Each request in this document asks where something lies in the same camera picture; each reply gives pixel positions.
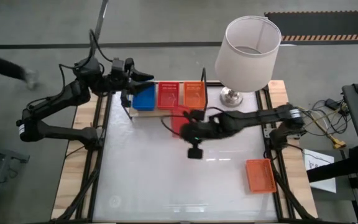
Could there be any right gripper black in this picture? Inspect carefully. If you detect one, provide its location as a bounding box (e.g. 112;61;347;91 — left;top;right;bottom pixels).
180;109;213;142

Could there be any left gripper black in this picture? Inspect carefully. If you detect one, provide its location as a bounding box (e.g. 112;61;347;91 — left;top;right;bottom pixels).
109;57;155;96

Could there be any red slotted plastic basket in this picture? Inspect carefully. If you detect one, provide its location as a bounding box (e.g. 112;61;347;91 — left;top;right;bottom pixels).
157;81;180;110
170;105;195;138

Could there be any blue slotted plastic basket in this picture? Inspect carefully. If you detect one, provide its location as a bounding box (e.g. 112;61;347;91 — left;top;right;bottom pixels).
132;82;157;111
131;93;157;112

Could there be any orange slotted plastic basket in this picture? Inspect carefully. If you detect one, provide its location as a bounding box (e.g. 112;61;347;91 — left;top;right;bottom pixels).
183;80;206;110
246;158;278;194

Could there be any black floor tape strip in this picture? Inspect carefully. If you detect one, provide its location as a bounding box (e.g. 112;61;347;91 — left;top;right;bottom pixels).
0;40;358;50

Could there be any grey metal pole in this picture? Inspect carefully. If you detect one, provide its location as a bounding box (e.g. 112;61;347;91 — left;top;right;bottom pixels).
93;0;109;41

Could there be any white shade silver table lamp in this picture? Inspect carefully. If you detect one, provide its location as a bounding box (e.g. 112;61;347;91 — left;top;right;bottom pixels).
214;15;283;108

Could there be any black power adapter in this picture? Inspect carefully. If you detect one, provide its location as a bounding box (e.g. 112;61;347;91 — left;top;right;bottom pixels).
324;98;341;110

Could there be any white printed paper sheet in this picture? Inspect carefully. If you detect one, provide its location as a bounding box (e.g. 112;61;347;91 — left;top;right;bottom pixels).
303;148;337;194

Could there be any black hazard striped floor mat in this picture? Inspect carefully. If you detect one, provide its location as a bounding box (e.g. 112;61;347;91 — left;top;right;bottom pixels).
264;11;358;43

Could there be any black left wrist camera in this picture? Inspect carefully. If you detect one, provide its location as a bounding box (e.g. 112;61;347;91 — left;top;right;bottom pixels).
111;57;126;77

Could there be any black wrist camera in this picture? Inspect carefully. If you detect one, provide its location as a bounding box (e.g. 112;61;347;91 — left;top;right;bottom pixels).
111;57;126;77
187;140;204;160

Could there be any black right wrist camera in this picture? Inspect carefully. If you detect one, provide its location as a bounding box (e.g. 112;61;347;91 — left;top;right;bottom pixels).
187;140;204;160

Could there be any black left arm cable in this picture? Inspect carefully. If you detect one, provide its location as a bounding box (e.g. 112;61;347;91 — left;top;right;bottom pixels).
57;29;114;82

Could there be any black aluminium table frame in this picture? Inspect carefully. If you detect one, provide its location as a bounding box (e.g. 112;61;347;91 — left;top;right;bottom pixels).
51;80;318;224

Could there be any black cable bundle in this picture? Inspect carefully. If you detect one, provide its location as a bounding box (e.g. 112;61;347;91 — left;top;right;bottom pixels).
300;99;354;138

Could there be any yellow cable with connector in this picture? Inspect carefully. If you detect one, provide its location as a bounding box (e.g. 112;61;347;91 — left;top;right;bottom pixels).
303;108;347;150

